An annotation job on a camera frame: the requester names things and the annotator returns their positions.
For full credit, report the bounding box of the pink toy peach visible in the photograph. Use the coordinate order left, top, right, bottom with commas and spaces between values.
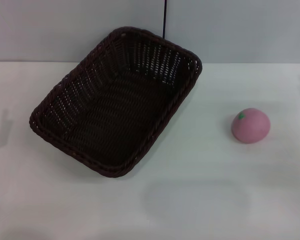
230, 107, 271, 145

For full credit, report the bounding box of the dark woven rectangular basket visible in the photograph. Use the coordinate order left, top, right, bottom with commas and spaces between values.
28, 26, 203, 179

